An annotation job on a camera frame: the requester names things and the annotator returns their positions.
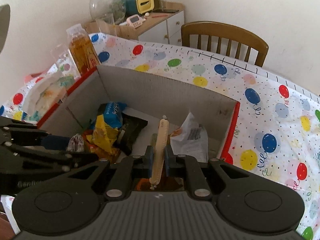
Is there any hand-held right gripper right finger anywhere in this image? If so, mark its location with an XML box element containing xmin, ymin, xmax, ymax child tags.
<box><xmin>165</xmin><ymin>145</ymin><xmax>253</xmax><ymax>201</ymax></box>

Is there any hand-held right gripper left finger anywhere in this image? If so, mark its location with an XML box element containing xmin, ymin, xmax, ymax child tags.
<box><xmin>65</xmin><ymin>145</ymin><xmax>154</xmax><ymax>201</ymax></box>

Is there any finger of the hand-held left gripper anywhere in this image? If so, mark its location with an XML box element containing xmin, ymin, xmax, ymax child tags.
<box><xmin>0</xmin><ymin>116</ymin><xmax>73</xmax><ymax>152</ymax></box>
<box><xmin>0</xmin><ymin>146</ymin><xmax>98</xmax><ymax>172</ymax></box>

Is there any small candy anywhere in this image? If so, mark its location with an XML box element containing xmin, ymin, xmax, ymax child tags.
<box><xmin>66</xmin><ymin>133</ymin><xmax>86</xmax><ymax>153</ymax></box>

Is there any beige sausage stick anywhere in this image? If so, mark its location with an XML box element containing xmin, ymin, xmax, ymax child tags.
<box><xmin>149</xmin><ymin>115</ymin><xmax>169</xmax><ymax>189</ymax></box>

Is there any dark seaweed packet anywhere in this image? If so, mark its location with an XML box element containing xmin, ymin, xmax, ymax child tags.
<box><xmin>117</xmin><ymin>114</ymin><xmax>149</xmax><ymax>156</ymax></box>

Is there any yellow snack packet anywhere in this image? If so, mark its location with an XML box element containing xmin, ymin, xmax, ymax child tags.
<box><xmin>92</xmin><ymin>115</ymin><xmax>119</xmax><ymax>154</ymax></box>

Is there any blue snack packet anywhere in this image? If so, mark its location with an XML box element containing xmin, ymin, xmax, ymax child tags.
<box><xmin>98</xmin><ymin>102</ymin><xmax>128</xmax><ymax>128</ymax></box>

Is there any red cardboard box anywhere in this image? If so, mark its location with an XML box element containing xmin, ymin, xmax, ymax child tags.
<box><xmin>37</xmin><ymin>64</ymin><xmax>241</xmax><ymax>167</ymax></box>

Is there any orange snack packet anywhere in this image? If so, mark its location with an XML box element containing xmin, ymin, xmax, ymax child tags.
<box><xmin>82</xmin><ymin>129</ymin><xmax>121</xmax><ymax>163</ymax></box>

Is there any white snack packet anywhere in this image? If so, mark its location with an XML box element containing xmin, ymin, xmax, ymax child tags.
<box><xmin>170</xmin><ymin>112</ymin><xmax>209</xmax><ymax>163</ymax></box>

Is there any floral tissue pack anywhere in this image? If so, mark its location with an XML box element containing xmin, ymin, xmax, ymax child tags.
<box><xmin>25</xmin><ymin>75</ymin><xmax>76</xmax><ymax>121</ymax></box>

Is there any clear drinking glass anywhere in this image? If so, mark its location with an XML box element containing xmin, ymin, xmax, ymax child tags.
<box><xmin>50</xmin><ymin>44</ymin><xmax>76</xmax><ymax>78</ymax></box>

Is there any orange drink bottle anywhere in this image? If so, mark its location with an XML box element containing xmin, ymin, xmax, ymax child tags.
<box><xmin>66</xmin><ymin>24</ymin><xmax>101</xmax><ymax>77</ymax></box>

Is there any balloon print tablecloth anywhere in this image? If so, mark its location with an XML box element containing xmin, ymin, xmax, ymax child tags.
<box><xmin>0</xmin><ymin>32</ymin><xmax>320</xmax><ymax>240</ymax></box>

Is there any small glass cup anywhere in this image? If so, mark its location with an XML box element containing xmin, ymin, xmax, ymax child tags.
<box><xmin>96</xmin><ymin>14</ymin><xmax>118</xmax><ymax>35</ymax></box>

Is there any wooden side cabinet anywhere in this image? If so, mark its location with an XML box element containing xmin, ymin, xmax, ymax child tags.
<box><xmin>84</xmin><ymin>1</ymin><xmax>186</xmax><ymax>47</ymax></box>

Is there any wooden chair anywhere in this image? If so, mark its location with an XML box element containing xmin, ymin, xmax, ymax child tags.
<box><xmin>180</xmin><ymin>21</ymin><xmax>269</xmax><ymax>68</ymax></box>

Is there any pink white small device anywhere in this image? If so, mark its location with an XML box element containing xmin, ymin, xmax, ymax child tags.
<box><xmin>126</xmin><ymin>15</ymin><xmax>147</xmax><ymax>29</ymax></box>

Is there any round glass vase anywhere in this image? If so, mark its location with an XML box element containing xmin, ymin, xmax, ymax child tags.
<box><xmin>89</xmin><ymin>0</ymin><xmax>127</xmax><ymax>22</ymax></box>

